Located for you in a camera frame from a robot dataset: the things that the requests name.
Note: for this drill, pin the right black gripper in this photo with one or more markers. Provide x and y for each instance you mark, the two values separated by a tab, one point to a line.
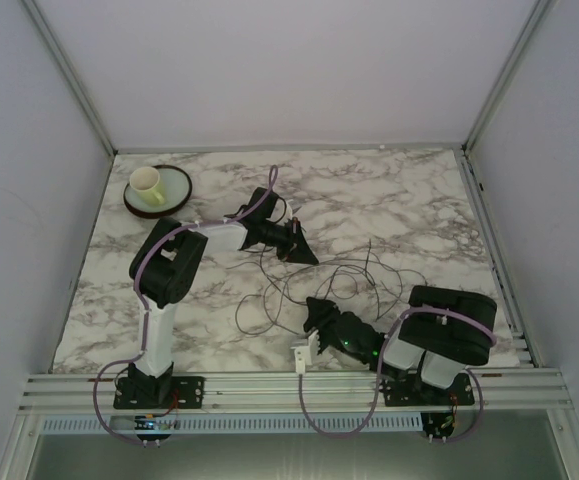
320	313

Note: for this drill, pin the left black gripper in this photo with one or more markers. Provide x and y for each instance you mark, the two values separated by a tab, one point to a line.
298	250

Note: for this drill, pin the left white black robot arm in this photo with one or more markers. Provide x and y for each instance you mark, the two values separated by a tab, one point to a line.
165	267

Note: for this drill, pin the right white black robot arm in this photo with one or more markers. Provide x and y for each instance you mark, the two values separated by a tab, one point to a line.
442	332

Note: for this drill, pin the white plate with dark rim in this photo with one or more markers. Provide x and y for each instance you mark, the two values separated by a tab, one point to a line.
178	189

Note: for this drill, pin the yellow-green mug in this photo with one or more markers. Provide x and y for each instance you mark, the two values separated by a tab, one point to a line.
146	183

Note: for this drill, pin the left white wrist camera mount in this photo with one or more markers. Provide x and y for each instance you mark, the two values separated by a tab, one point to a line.
290	212

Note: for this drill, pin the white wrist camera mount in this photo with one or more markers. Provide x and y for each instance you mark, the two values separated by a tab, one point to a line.
290	212
305	350

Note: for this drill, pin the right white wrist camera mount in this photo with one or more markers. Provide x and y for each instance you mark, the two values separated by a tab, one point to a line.
305	350

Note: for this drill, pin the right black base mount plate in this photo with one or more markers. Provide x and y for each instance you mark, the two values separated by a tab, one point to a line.
411	391

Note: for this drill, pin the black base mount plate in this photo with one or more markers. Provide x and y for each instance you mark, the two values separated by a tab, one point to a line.
411	391
182	392

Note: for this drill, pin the blue slotted cable duct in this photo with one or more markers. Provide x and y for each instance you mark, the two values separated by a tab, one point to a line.
192	424

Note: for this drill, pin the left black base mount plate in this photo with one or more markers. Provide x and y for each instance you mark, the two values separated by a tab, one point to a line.
182	392

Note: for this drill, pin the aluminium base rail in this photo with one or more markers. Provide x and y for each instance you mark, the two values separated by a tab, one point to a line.
277	392

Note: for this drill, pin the right aluminium frame post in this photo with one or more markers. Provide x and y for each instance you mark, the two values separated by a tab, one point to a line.
537	16

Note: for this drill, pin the aluminium frame post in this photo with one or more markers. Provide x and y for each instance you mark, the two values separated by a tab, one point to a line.
68	72
537	16

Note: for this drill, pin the left aluminium frame post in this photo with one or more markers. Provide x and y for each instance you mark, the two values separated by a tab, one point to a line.
68	72

